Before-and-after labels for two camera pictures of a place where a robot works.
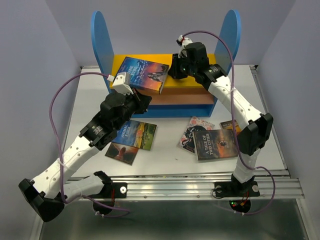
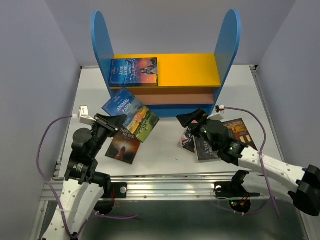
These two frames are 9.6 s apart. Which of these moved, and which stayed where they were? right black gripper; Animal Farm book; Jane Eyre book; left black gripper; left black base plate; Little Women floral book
Moved: right black gripper; Animal Farm book; left black gripper; Jane Eyre book
Stayed: left black base plate; Little Women floral book
